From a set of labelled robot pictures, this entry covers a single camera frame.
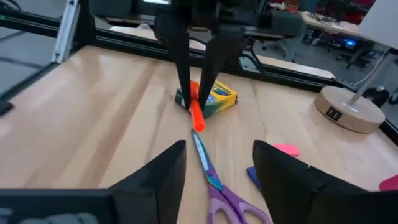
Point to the grey office chair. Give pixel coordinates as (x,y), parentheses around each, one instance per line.
(289,46)

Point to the white shade table lamp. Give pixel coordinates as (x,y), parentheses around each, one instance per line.
(348,109)

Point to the orange marker pen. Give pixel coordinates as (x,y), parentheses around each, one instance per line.
(197,118)

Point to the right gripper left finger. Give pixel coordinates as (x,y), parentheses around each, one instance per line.
(155,193)

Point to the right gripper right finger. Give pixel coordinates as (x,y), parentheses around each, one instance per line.
(286,193)

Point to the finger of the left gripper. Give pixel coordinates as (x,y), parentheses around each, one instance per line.
(220,53)
(182,56)

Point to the silver mounting bracket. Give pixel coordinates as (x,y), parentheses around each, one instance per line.
(65,31)

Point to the cluttered white table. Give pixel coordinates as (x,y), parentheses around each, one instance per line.
(326,25)

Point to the green yellow crayon box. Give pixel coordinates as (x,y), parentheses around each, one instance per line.
(222,96)

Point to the black left frame rails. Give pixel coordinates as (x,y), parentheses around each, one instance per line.
(124,42)

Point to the pink eraser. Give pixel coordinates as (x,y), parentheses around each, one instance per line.
(287,150)

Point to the purple eraser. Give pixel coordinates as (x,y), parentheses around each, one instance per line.
(253,175)

